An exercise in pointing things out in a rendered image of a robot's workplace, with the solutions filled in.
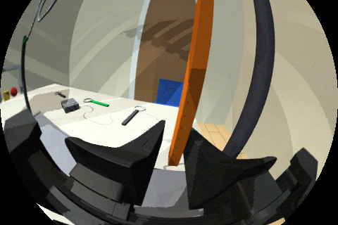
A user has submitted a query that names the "orange handle with grey loop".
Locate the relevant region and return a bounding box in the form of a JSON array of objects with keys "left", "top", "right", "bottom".
[{"left": 168, "top": 0, "right": 214, "bottom": 166}]

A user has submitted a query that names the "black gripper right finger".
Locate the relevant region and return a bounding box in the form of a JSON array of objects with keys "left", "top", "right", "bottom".
[{"left": 183, "top": 127, "right": 277, "bottom": 210}]

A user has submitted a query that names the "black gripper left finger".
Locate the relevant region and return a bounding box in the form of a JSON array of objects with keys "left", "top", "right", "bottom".
[{"left": 65, "top": 120, "right": 165, "bottom": 206}]

